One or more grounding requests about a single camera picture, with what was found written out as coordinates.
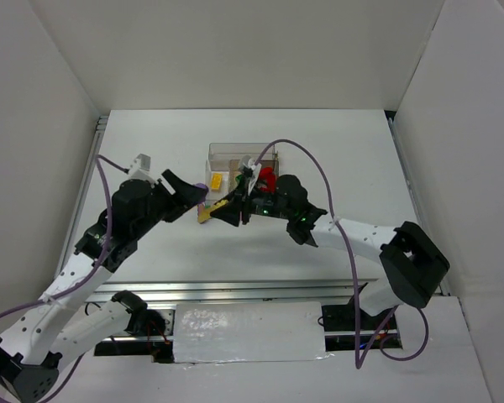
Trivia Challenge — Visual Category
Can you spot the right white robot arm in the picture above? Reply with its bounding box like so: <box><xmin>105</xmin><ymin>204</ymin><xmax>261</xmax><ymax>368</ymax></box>
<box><xmin>209</xmin><ymin>175</ymin><xmax>450</xmax><ymax>317</ymax></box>

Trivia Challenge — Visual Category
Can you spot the aluminium rail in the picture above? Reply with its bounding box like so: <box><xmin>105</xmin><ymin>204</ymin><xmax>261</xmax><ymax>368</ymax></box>
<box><xmin>88</xmin><ymin>280</ymin><xmax>354</xmax><ymax>304</ymax></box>
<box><xmin>54</xmin><ymin>115</ymin><xmax>109</xmax><ymax>277</ymax></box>

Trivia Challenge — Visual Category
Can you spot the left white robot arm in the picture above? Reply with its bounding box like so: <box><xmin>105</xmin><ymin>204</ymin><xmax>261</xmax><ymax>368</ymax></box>
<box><xmin>0</xmin><ymin>170</ymin><xmax>207</xmax><ymax>402</ymax></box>

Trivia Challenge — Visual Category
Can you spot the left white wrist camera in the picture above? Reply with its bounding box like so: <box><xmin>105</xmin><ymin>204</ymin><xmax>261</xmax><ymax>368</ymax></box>
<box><xmin>128</xmin><ymin>154</ymin><xmax>155</xmax><ymax>183</ymax></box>

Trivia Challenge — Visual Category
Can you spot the purple rounded lego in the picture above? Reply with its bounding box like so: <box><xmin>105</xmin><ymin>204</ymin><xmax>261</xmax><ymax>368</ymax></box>
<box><xmin>195</xmin><ymin>183</ymin><xmax>209</xmax><ymax>192</ymax></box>

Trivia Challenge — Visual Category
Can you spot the tan translucent container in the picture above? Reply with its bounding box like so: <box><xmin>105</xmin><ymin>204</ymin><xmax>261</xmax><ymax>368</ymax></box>
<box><xmin>228</xmin><ymin>160</ymin><xmax>242</xmax><ymax>191</ymax></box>

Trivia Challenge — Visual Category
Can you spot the aluminium front rail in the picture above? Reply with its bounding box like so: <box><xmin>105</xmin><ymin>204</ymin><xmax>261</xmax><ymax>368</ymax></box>
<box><xmin>88</xmin><ymin>280</ymin><xmax>354</xmax><ymax>304</ymax></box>

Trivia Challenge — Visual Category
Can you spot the red rounded lego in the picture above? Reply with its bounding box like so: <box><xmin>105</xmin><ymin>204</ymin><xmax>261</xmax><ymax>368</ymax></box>
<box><xmin>259</xmin><ymin>166</ymin><xmax>276</xmax><ymax>182</ymax></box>

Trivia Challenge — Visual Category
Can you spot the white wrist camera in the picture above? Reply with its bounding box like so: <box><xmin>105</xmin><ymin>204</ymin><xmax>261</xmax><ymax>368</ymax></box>
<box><xmin>128</xmin><ymin>154</ymin><xmax>155</xmax><ymax>183</ymax></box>
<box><xmin>239</xmin><ymin>155</ymin><xmax>261</xmax><ymax>196</ymax></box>

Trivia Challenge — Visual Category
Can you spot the long yellow lego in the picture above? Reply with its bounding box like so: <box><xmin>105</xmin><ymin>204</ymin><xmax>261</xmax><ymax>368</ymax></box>
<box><xmin>197</xmin><ymin>200</ymin><xmax>228</xmax><ymax>224</ymax></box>

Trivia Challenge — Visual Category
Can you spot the small clear container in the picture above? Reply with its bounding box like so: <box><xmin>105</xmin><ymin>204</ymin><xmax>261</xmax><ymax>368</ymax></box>
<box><xmin>204</xmin><ymin>160</ymin><xmax>229</xmax><ymax>205</ymax></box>

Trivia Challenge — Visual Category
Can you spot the long clear container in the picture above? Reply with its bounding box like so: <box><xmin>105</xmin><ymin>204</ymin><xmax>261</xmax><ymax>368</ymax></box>
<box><xmin>207</xmin><ymin>142</ymin><xmax>268</xmax><ymax>161</ymax></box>

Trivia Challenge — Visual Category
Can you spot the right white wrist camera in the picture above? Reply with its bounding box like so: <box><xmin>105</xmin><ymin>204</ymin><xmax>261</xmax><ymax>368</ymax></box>
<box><xmin>239</xmin><ymin>155</ymin><xmax>261</xmax><ymax>196</ymax></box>

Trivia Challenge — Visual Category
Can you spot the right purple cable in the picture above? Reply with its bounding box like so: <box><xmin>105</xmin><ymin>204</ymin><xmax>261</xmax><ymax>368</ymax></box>
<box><xmin>255</xmin><ymin>139</ymin><xmax>430</xmax><ymax>370</ymax></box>

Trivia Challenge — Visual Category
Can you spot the left aluminium rail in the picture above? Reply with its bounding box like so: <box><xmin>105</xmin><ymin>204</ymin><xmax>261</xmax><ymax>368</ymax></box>
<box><xmin>54</xmin><ymin>115</ymin><xmax>109</xmax><ymax>277</ymax></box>

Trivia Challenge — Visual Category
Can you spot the yellow lego brick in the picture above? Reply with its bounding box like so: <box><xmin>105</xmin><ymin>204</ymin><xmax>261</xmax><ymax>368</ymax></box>
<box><xmin>210</xmin><ymin>172</ymin><xmax>223</xmax><ymax>191</ymax></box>

